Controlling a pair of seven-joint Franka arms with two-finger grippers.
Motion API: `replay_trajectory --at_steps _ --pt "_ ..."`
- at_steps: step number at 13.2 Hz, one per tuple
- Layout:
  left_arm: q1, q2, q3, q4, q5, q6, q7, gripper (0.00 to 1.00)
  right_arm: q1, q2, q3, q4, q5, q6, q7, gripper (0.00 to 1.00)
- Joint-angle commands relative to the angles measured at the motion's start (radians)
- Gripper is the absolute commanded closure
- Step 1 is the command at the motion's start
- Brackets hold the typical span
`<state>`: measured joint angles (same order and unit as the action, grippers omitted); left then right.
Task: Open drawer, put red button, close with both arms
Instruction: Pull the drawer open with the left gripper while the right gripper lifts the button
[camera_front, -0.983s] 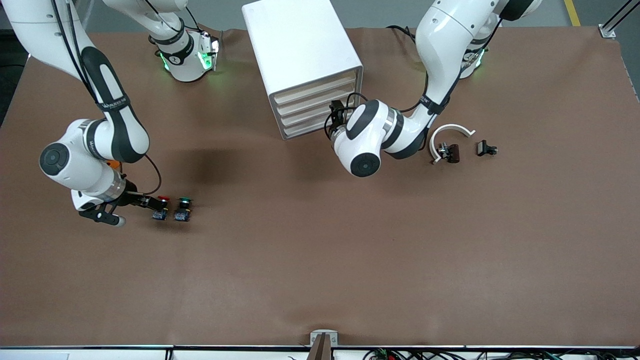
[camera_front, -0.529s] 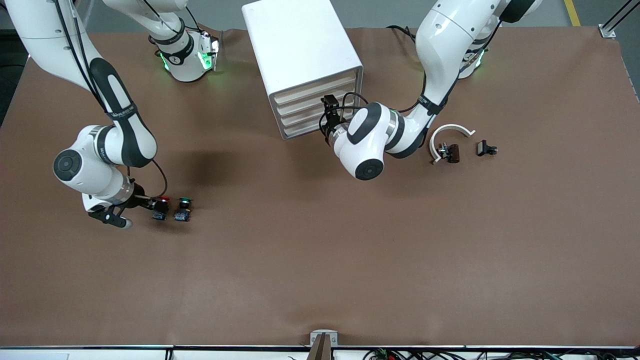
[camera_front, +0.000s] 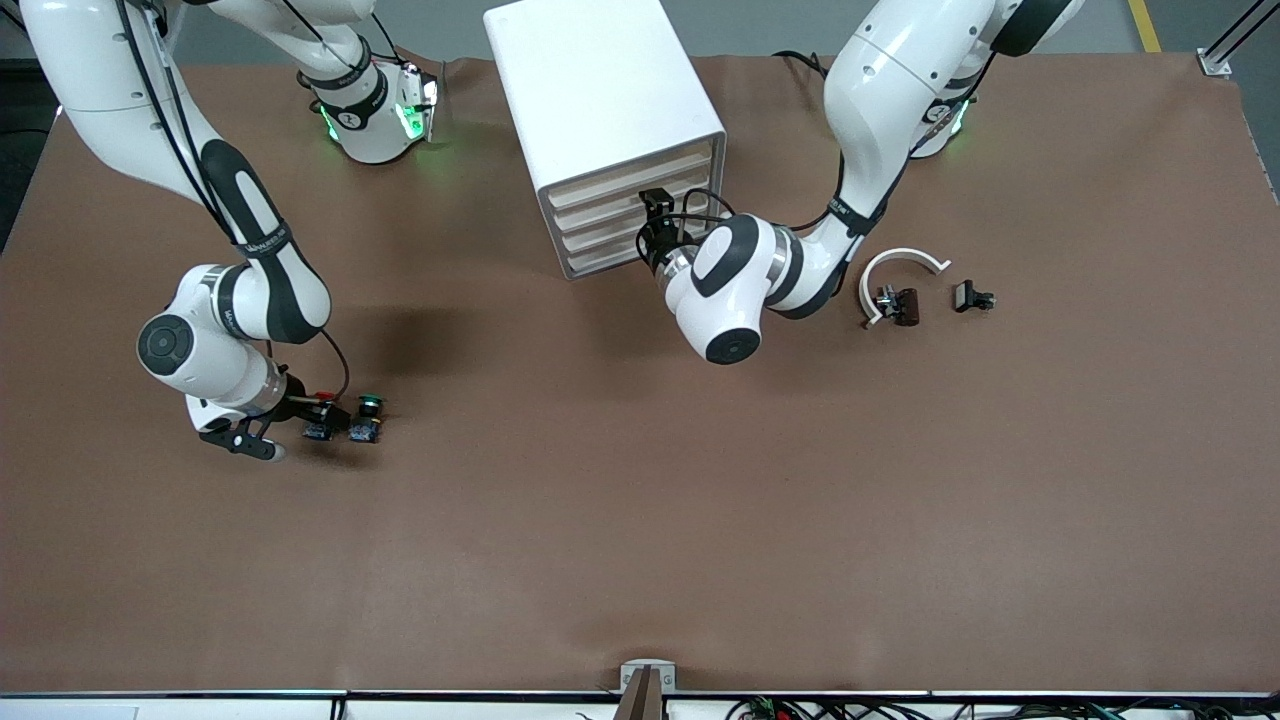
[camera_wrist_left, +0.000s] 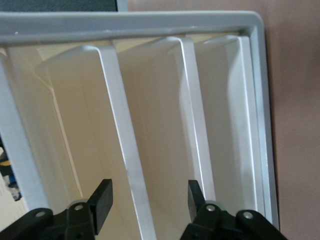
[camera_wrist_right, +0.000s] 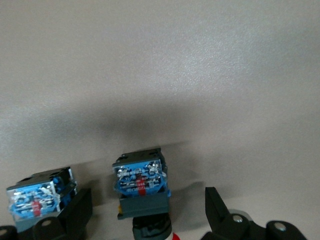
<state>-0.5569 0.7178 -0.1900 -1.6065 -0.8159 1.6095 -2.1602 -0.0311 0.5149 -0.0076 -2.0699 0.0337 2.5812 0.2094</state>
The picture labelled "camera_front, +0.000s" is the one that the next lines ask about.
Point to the brown paper table cover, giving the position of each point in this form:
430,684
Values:
640,520

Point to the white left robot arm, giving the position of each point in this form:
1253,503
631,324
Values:
880,70

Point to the white table edge rail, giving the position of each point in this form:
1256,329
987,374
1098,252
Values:
200,706

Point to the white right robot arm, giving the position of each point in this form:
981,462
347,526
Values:
100,60

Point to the green push button switch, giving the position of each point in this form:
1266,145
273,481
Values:
365,432

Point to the white curved plastic part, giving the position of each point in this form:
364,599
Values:
905,253

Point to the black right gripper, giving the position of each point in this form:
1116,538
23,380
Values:
296,401

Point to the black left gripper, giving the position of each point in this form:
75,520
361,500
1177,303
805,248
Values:
655,244

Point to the black small electrical component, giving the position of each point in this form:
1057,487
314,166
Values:
966,296

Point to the aluminium frame profile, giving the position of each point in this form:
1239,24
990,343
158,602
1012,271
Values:
1214,63

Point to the grey metal mount bracket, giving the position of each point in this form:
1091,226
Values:
627,678

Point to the red push button switch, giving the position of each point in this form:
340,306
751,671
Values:
318,432

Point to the brown small electrical component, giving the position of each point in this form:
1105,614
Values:
908,306

